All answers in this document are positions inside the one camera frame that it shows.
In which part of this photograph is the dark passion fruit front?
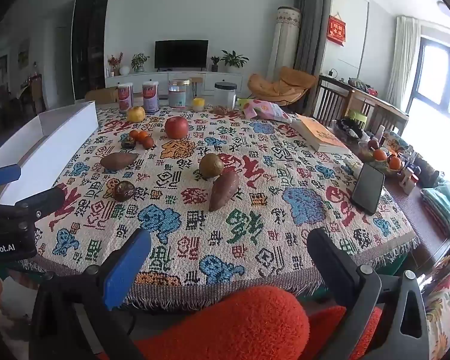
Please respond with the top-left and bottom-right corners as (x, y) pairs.
(113, 180), (136, 203)

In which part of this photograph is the dark passion fruit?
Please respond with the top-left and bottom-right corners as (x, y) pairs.
(113, 180), (136, 203)
(121, 136), (136, 150)

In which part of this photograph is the sweet potato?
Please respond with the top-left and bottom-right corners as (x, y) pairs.
(209, 171), (239, 212)
(100, 152), (138, 171)

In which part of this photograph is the orange mandarin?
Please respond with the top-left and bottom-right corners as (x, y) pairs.
(129, 130), (139, 140)
(136, 131), (149, 141)

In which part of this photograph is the reddish small mandarin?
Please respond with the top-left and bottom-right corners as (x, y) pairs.
(142, 136), (155, 150)

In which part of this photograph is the brown russet pear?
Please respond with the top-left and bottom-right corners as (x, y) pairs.
(199, 153), (224, 179)

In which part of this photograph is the red apple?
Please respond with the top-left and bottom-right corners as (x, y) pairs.
(165, 116), (189, 140)

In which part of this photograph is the dark passion fruit back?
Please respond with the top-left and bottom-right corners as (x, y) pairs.
(121, 136), (136, 150)

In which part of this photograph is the orange fuzzy sleeve forearm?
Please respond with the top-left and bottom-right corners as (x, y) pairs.
(97, 284), (384, 360)

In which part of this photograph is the white cardboard box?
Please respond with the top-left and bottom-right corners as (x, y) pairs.
(0, 102), (98, 205)

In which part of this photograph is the black smartphone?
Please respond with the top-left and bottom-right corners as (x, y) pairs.
(351, 163), (385, 215)

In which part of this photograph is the folded green cloth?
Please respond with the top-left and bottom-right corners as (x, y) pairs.
(421, 181), (450, 234)

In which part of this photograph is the fruit bowl with oranges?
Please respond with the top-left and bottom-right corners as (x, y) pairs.
(359, 138), (403, 176)

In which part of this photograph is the patterned woven tablecloth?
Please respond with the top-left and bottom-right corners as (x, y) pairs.
(26, 107), (419, 309)

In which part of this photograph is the pink can left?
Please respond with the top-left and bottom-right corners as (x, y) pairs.
(117, 83), (133, 114)

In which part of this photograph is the pink can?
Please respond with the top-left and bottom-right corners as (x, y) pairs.
(142, 80), (159, 114)
(117, 83), (133, 114)

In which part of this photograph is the pink can right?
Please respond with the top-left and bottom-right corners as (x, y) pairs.
(142, 80), (159, 114)

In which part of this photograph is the red flower vase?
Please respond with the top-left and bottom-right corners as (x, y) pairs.
(108, 52), (123, 76)

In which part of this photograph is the green potted plant left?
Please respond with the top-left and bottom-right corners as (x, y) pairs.
(130, 53), (149, 72)

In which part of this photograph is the glass jar gold lid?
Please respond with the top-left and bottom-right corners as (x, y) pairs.
(168, 79), (191, 108)

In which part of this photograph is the dark glass cabinet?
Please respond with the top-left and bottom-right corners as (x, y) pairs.
(70, 0), (108, 101)

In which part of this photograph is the small yellow lid jar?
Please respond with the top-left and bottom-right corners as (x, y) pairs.
(193, 97), (206, 112)

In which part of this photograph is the pile of dried nuts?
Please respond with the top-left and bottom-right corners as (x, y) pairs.
(210, 106), (243, 119)

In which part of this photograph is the orange lounge chair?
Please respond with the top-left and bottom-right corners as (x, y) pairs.
(247, 67), (317, 107)

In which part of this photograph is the wooden stool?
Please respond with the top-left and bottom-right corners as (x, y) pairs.
(190, 76), (204, 98)

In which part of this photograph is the clear jar black lid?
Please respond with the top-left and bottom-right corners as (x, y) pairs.
(214, 81), (237, 110)

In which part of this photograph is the black television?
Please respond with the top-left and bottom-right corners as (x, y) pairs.
(154, 40), (209, 70)

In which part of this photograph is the white tv cabinet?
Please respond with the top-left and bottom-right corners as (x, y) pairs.
(105, 72), (243, 98)

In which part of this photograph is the small dark potted plant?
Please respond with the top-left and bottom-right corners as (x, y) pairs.
(210, 56), (221, 72)

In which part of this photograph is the white sheer curtain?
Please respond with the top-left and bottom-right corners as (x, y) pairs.
(385, 16), (421, 111)

